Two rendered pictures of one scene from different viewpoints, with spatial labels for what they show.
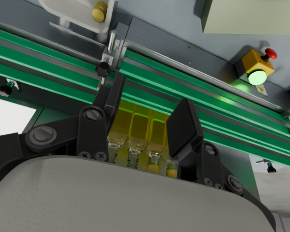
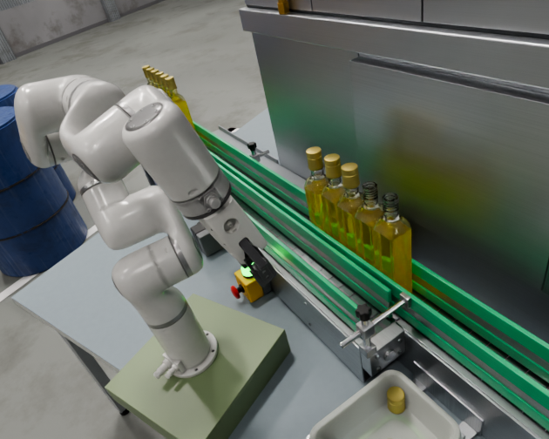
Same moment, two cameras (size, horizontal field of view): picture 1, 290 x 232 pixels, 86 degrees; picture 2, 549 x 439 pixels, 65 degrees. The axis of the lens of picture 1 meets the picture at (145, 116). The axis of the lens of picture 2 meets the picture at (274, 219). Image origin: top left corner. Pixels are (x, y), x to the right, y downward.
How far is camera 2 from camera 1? 60 cm
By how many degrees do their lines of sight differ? 40
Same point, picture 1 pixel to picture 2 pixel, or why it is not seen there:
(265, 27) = (233, 315)
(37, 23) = (496, 423)
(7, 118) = not seen: outside the picture
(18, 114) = not seen: outside the picture
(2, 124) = not seen: outside the picture
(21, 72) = (543, 356)
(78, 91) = (461, 302)
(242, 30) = (251, 320)
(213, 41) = (286, 323)
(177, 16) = (312, 362)
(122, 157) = (415, 186)
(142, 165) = (390, 171)
